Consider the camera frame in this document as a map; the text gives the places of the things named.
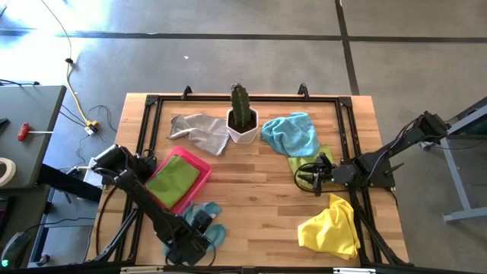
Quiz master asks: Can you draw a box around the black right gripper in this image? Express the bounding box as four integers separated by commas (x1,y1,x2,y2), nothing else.
298,152,339,187

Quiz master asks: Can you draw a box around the yellow-green microfiber towel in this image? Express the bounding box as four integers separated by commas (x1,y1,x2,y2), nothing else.
287,144,336,191

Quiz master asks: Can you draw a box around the teal microfiber towel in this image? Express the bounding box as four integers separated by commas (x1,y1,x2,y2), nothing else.
163,200,228,256

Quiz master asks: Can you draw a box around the pink plastic tray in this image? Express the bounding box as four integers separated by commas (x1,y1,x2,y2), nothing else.
144,145,213,217

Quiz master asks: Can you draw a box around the green microfiber towel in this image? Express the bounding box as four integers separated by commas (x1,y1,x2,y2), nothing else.
145,155,202,210

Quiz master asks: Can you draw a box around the yellow microfiber towel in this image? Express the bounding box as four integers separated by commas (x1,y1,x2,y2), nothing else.
297,193,361,261

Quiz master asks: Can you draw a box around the gray microfiber towel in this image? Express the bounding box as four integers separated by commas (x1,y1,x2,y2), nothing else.
167,113,231,158

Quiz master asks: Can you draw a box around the light blue microfiber towel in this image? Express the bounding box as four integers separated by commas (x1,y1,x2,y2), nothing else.
259,111,322,158

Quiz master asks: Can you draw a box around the white faceted plant pot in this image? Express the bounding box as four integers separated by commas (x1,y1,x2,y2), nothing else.
226,107,260,145

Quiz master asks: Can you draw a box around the green cactus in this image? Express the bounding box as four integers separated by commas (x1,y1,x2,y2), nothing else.
229,82,253,129

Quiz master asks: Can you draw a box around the white power box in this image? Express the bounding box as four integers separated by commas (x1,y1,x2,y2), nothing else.
81,157,107,188

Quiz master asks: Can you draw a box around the black crossbar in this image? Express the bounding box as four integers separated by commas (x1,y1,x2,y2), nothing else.
37,163,104,203

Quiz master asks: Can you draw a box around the black device with light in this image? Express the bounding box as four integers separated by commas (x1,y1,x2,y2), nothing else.
1,231,34,269

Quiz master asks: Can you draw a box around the beige tape roll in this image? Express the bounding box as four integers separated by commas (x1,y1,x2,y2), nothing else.
0,157,18,188

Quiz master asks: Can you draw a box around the dark grey side table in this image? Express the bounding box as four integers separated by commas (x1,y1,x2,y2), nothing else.
0,84,68,190

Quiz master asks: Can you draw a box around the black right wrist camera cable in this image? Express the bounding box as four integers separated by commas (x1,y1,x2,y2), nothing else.
293,162,345,194

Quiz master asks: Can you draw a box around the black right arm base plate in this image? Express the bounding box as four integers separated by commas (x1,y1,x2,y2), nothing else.
341,151,397,190

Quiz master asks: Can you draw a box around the silver metal bracket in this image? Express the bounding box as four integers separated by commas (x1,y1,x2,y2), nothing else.
119,266,165,274
333,266,378,274

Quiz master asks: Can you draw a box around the black aluminium table frame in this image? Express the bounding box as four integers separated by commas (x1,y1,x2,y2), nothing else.
91,92,410,267

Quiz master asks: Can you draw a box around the yellow cable plug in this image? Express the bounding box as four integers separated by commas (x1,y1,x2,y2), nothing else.
84,119,100,136

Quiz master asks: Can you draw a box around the grey metal table frame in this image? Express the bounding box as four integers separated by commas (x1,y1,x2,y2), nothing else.
441,96,487,224

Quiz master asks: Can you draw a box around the yellow power cable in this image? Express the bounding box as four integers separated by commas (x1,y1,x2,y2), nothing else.
40,0,94,126

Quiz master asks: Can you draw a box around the red-handled hex key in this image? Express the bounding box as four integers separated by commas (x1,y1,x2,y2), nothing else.
17,122,55,142

